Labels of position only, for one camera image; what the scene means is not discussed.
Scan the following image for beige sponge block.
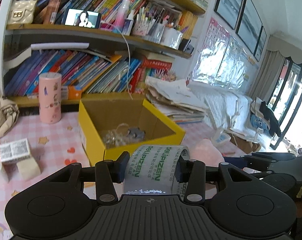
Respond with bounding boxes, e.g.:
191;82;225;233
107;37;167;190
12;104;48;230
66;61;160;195
16;157;41;180

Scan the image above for beige crumpled cloth bag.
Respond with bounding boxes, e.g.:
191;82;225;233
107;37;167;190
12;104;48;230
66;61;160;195
0;93;19;138

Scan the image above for stack of papers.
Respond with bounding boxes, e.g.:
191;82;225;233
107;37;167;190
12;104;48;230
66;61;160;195
146;76;209;124

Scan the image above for white charging cable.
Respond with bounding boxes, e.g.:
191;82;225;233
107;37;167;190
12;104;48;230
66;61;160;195
100;22;134;100

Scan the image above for cream quilted handbag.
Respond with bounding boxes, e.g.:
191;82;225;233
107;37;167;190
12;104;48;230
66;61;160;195
7;0;37;25

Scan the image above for row of leaning books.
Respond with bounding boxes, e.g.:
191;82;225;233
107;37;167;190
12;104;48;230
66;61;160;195
5;49;174;96

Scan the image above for pink sticker cylinder container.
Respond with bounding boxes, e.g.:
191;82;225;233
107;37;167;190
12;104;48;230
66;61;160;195
39;72;62;124

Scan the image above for small orange box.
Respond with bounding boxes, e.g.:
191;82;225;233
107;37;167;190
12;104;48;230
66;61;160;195
67;86;82;100

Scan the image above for orange white carton box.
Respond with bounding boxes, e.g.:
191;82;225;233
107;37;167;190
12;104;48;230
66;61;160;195
0;138;31;169

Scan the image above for yellow cardboard box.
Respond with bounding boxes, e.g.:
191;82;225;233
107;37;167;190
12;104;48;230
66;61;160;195
78;98;186;165

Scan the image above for clear packing tape roll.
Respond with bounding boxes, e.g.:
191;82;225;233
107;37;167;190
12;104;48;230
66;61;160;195
123;145;190;198

